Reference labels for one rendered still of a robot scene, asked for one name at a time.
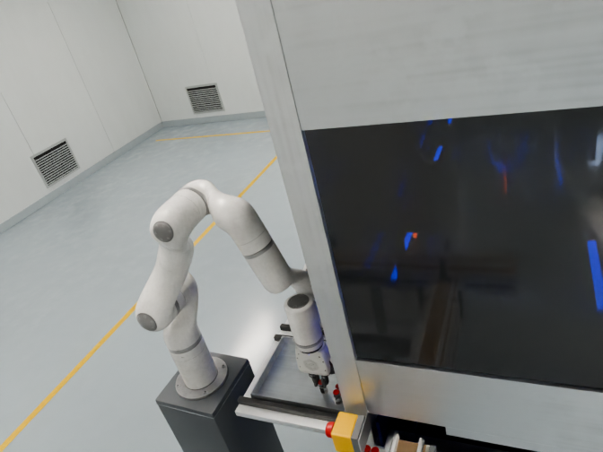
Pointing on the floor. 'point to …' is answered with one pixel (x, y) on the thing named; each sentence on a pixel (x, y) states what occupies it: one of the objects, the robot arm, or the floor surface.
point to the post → (302, 196)
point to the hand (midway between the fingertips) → (320, 379)
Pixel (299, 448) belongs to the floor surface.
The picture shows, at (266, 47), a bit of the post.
